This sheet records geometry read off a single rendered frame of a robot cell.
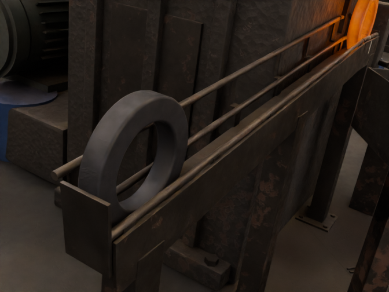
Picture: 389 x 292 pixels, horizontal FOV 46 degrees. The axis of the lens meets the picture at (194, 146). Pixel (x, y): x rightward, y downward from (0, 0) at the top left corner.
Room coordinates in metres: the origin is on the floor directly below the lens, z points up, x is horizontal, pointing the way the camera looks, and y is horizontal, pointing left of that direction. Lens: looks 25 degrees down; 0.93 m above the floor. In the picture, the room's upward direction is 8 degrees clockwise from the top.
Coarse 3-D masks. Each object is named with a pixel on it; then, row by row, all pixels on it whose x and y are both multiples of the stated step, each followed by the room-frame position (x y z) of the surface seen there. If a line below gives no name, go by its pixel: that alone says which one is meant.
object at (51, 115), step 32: (0, 0) 1.72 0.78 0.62; (32, 0) 1.83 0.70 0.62; (64, 0) 1.93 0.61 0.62; (0, 32) 1.70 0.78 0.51; (32, 32) 1.76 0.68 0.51; (64, 32) 1.90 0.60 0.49; (0, 64) 1.70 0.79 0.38; (32, 64) 1.82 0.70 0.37; (64, 64) 2.13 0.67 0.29; (64, 96) 1.81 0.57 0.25; (32, 128) 1.55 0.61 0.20; (64, 128) 1.50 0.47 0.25; (32, 160) 1.55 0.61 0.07; (64, 160) 1.49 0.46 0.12
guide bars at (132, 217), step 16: (352, 48) 1.28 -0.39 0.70; (288, 96) 0.89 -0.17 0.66; (272, 112) 0.82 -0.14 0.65; (224, 144) 0.67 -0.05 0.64; (208, 160) 0.62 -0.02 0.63; (192, 176) 0.58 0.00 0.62; (160, 192) 0.52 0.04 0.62; (144, 208) 0.49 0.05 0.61; (128, 224) 0.46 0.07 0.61; (112, 240) 0.43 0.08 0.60
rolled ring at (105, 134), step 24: (144, 96) 0.52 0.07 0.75; (168, 96) 0.55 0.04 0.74; (120, 120) 0.47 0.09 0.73; (144, 120) 0.50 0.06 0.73; (168, 120) 0.55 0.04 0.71; (96, 144) 0.46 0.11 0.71; (120, 144) 0.47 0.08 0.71; (168, 144) 0.58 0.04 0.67; (96, 168) 0.44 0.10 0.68; (168, 168) 0.57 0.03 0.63; (96, 192) 0.44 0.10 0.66; (144, 192) 0.55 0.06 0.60; (120, 216) 0.47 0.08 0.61
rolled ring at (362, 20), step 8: (360, 0) 1.42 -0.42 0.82; (368, 0) 1.41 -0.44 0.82; (376, 0) 1.49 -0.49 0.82; (360, 8) 1.40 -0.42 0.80; (368, 8) 1.42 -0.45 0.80; (376, 8) 1.52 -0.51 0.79; (352, 16) 1.40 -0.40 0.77; (360, 16) 1.39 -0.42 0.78; (368, 16) 1.53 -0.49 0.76; (352, 24) 1.40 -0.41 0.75; (360, 24) 1.39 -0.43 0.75; (368, 24) 1.52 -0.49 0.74; (352, 32) 1.40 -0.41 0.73; (360, 32) 1.40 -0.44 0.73; (368, 32) 1.51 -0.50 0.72; (352, 40) 1.40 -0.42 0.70
